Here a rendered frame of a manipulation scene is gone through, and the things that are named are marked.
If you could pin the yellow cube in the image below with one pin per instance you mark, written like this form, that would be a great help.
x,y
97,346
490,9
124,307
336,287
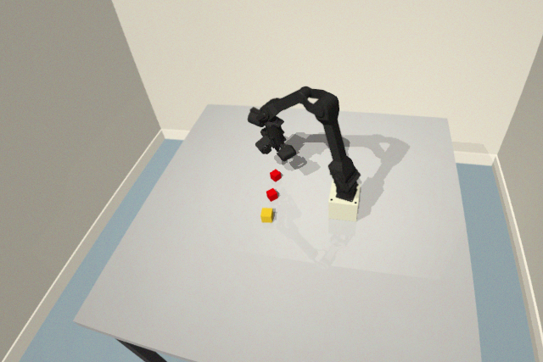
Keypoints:
x,y
266,215

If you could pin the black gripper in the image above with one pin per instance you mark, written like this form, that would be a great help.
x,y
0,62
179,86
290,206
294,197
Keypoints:
x,y
286,151

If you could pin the red cube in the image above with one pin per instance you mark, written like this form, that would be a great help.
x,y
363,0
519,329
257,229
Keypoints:
x,y
271,194
275,175

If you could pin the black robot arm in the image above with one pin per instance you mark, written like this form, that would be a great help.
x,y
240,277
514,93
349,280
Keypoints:
x,y
326,110

